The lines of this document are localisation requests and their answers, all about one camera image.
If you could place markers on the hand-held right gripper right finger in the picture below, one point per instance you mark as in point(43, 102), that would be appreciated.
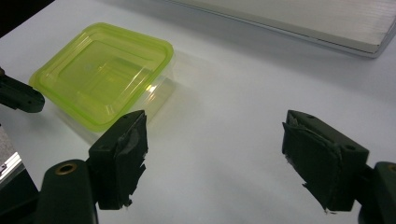
point(323, 165)

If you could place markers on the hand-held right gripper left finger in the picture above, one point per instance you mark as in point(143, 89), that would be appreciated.
point(120, 158)

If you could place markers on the green plastic food container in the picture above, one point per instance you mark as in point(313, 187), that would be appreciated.
point(102, 71)

